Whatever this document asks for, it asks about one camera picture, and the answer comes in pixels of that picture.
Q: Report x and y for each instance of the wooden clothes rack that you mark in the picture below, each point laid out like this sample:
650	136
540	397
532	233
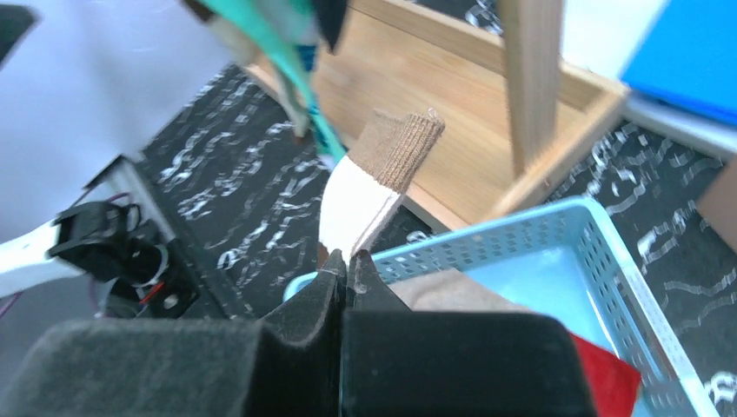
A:
517	117

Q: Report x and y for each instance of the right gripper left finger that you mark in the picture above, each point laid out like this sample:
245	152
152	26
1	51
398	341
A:
308	315

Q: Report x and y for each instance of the blue folder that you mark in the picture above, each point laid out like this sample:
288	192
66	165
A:
688	59

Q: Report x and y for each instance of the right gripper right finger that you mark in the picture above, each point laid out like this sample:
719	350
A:
366	291

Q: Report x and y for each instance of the light blue plastic basket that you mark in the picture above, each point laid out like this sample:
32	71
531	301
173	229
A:
566	259

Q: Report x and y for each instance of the teal hanging sock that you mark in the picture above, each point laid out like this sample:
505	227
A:
287	34

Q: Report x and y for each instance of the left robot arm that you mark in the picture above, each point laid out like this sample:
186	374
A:
134	271

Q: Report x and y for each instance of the beige sock in basket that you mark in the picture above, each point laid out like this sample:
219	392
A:
451	290

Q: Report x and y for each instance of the brown striped sock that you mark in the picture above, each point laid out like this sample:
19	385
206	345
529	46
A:
369	183

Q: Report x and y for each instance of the navy hanging sock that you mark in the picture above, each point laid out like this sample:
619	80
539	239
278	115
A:
331	16

